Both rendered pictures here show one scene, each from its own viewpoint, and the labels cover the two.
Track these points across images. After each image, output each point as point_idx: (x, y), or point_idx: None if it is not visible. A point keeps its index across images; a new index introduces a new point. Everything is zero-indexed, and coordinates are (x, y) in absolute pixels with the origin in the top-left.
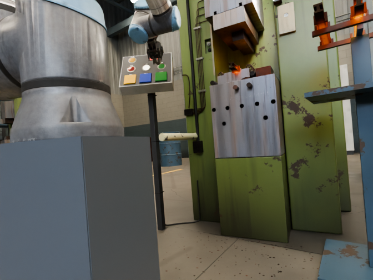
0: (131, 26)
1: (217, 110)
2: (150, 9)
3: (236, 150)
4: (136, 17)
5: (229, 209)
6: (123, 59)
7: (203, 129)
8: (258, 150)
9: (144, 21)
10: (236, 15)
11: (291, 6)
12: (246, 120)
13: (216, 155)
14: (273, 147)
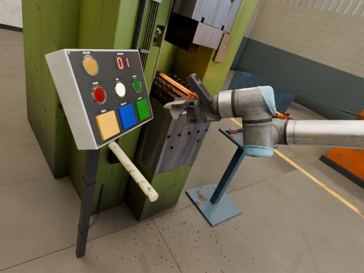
0: (271, 153)
1: (171, 137)
2: (294, 143)
3: (171, 166)
4: (272, 134)
5: (151, 204)
6: (70, 60)
7: (123, 136)
8: (184, 162)
9: (274, 143)
10: (215, 38)
11: (229, 39)
12: (186, 144)
13: (155, 173)
14: (193, 158)
